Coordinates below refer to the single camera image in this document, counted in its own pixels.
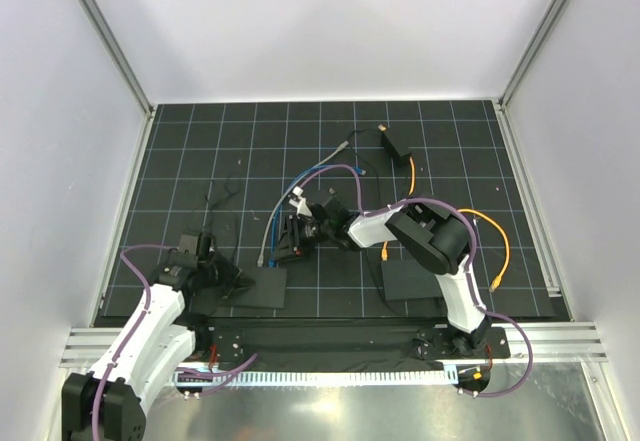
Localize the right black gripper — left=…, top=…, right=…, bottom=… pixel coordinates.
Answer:
left=271, top=214, right=333, bottom=263

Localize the gray ethernet cable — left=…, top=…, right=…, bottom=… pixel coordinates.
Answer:
left=255, top=139, right=352, bottom=268

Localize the black network switch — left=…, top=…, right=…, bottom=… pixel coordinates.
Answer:
left=220, top=266, right=287, bottom=309
left=381, top=259, right=442, bottom=301

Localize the blue ethernet cable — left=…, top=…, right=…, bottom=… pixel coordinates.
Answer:
left=267, top=164, right=368, bottom=268

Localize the thin black power cable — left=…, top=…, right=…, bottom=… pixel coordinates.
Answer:
left=182, top=172, right=242, bottom=262

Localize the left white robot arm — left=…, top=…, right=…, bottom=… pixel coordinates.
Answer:
left=61, top=231, right=255, bottom=440

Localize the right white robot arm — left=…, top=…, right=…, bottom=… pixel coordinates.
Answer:
left=271, top=186, right=491, bottom=357

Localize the black grid mat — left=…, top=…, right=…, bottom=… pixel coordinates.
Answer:
left=97, top=100, right=569, bottom=325

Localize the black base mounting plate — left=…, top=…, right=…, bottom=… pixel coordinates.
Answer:
left=206, top=325, right=511, bottom=363

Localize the black power adapter block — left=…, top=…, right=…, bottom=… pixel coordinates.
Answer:
left=381, top=129, right=412, bottom=166

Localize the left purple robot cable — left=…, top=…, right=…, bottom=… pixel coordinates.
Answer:
left=91, top=243, right=260, bottom=441

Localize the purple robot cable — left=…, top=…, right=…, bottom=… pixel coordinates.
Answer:
left=294, top=163, right=535, bottom=399
left=91, top=243, right=260, bottom=441

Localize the black cable with plug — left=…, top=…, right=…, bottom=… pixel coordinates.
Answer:
left=329, top=123, right=401, bottom=307

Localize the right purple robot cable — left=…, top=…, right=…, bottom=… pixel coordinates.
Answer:
left=294, top=163, right=535, bottom=399

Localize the white slotted cable duct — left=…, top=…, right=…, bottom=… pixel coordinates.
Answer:
left=169, top=367, right=459, bottom=388

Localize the orange ethernet cable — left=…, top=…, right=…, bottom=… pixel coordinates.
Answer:
left=380, top=156, right=511, bottom=293

